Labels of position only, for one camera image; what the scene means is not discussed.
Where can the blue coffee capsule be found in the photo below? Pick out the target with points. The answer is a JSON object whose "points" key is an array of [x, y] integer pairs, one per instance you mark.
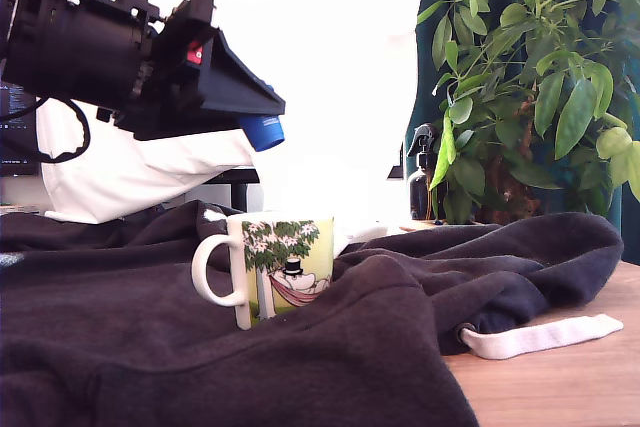
{"points": [[265, 134]]}

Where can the black monitor stand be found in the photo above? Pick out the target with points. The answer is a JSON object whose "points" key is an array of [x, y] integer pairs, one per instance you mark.
{"points": [[240, 184]]}

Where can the green cartoon print mug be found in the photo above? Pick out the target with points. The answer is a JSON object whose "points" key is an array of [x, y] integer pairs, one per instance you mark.
{"points": [[300, 247]]}

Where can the black computer monitor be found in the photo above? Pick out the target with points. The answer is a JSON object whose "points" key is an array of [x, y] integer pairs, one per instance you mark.
{"points": [[15, 147]]}

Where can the cloth covered monitor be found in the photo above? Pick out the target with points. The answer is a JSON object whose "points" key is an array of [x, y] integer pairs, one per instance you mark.
{"points": [[396, 167]]}

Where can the dark glass spray bottle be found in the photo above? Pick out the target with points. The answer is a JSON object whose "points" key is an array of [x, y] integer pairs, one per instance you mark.
{"points": [[422, 187]]}

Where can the dark hooded sweatshirt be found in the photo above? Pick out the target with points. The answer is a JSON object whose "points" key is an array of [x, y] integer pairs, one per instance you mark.
{"points": [[150, 357]]}

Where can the green leafy houseplant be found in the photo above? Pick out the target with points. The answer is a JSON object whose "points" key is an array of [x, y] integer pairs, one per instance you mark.
{"points": [[550, 97]]}

